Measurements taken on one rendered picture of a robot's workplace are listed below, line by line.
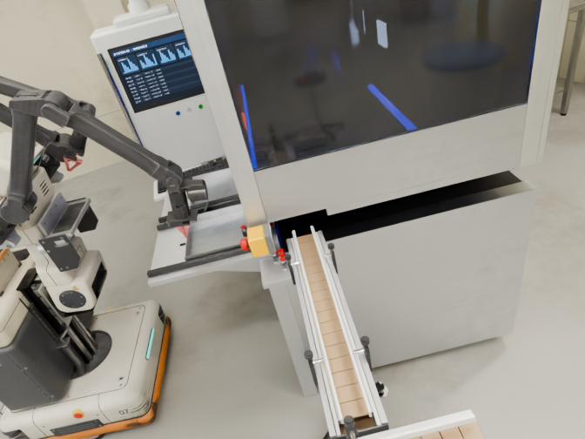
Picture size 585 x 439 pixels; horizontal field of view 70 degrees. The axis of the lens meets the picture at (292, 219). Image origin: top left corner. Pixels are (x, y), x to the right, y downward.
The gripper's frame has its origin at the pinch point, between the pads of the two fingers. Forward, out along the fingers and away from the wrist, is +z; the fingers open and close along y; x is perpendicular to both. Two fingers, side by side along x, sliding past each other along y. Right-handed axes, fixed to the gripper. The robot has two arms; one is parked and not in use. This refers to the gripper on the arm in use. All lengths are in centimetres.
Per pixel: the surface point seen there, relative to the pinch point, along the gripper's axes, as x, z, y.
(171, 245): 8.0, 9.4, -7.9
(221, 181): 48, 6, 12
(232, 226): 9.8, 5.4, 16.2
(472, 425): -85, -7, 63
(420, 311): -13, 43, 88
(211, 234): 8.2, 6.7, 7.5
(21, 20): 313, -30, -160
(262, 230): -17.8, -11.5, 26.8
